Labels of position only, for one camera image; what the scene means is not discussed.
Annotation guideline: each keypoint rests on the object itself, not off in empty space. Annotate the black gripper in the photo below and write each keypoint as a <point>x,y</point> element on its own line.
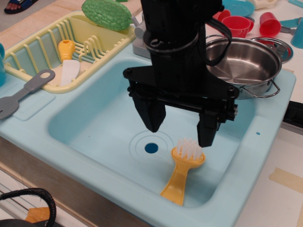
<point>152,89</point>

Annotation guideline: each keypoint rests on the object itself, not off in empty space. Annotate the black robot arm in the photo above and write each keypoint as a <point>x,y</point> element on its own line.
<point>175,32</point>

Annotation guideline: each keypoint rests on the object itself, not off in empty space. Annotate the yellow dish brush white bristles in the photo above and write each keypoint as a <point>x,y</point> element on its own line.
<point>186,155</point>

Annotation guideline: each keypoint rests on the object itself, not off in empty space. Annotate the stainless steel pan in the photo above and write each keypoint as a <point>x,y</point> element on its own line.
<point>251,67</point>

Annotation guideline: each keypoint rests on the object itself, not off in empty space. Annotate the steel pot lid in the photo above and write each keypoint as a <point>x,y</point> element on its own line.
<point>281,48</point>

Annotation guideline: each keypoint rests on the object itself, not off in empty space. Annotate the grey toy faucet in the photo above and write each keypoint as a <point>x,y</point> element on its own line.
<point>139,47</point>

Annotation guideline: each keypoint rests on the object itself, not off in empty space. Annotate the light blue toy sink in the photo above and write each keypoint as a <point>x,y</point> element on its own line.
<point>95,135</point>

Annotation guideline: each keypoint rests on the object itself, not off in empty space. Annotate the teal toy plate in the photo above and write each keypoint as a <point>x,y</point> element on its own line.
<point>242,8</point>

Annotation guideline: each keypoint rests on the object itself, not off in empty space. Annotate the green bumpy toy vegetable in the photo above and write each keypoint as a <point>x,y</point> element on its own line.
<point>108,14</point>

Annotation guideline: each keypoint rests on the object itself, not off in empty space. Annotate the red toy cup lying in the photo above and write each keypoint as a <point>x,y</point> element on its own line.
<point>269,26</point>

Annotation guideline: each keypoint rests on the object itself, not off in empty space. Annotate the cream toy item top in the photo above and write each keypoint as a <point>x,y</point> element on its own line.
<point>263,4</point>

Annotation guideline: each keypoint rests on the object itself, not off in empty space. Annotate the teal cup right edge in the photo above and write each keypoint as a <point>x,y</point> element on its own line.
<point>297,39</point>

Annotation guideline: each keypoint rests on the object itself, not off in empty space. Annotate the teal cup edge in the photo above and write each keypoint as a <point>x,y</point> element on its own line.
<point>2,70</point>
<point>297,39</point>

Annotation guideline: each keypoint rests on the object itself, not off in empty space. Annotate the yellow dish drying rack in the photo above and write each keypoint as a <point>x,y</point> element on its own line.
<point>39,51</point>

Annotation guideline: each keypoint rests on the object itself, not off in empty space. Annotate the grey toy spatula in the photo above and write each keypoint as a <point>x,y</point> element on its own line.
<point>9,104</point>

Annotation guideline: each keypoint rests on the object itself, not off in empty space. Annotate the teal cup left edge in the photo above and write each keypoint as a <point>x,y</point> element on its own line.
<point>2,70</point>

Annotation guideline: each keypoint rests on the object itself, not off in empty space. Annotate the blue sandal foot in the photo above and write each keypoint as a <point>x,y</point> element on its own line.
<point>17,6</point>

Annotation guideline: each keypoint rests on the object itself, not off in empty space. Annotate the red toy cup with handle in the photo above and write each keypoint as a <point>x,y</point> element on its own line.
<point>238,26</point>

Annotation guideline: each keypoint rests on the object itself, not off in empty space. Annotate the yellow handled white toy knife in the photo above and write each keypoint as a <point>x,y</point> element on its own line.
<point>70,67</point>

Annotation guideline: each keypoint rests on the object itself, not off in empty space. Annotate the teal handled toy utensil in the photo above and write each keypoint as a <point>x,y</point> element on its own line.
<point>289,26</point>

